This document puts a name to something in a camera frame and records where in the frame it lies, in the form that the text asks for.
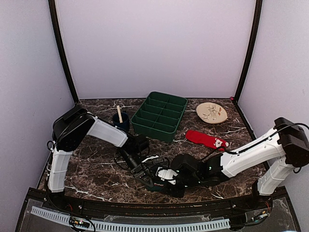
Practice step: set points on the green compartment tray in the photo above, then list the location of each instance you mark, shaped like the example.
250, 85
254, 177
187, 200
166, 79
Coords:
159, 116

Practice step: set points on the black front rail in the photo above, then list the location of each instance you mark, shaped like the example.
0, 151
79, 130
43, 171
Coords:
97, 209

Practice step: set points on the black frame post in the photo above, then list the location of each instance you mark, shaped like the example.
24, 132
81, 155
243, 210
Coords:
250, 49
61, 50

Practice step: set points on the white slotted cable duct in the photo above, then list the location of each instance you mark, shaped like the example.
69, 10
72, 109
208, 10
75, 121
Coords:
101, 226

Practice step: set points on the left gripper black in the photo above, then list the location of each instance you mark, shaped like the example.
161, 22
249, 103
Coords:
139, 171

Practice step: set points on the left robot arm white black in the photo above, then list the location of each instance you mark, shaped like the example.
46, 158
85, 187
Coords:
69, 131

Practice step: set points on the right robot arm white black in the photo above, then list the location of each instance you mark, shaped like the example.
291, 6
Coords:
286, 142

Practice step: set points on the dark blue mug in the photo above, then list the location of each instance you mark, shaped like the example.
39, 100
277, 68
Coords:
124, 124

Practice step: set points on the beige decorated plate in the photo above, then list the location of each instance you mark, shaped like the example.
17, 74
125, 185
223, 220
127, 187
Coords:
211, 113

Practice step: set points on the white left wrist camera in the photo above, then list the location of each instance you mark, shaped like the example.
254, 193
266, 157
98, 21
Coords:
150, 159

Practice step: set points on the left black frame post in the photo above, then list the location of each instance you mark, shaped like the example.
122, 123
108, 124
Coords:
61, 50

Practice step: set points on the red santa sock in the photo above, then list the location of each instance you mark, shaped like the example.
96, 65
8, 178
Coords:
206, 140

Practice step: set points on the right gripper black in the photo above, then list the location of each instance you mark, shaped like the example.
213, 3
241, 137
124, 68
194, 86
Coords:
177, 193

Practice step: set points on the wooden stick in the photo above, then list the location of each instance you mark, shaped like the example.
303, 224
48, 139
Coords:
119, 114

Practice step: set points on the right black frame post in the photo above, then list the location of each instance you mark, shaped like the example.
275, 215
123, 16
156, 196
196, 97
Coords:
250, 49

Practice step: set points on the dark green sock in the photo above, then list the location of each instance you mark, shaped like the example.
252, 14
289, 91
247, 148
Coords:
159, 186

